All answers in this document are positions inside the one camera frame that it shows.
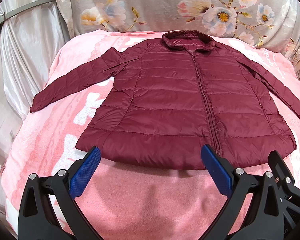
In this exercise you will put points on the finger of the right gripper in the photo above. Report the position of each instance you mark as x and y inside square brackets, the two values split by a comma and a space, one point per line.
[289, 194]

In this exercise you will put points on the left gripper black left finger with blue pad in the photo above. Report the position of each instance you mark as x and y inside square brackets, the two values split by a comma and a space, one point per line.
[37, 218]

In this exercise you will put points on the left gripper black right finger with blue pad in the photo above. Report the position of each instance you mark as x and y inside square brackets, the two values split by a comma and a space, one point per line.
[264, 218]

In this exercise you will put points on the maroon quilted down jacket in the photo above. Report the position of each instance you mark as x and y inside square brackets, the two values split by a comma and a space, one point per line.
[174, 94]

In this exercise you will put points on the grey floral bedsheet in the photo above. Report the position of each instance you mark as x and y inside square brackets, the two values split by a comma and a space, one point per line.
[270, 24]

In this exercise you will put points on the silver satin curtain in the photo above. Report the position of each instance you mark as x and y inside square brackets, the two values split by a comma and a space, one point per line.
[29, 42]

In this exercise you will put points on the grey metal rail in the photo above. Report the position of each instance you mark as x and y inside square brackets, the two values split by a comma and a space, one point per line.
[7, 15]

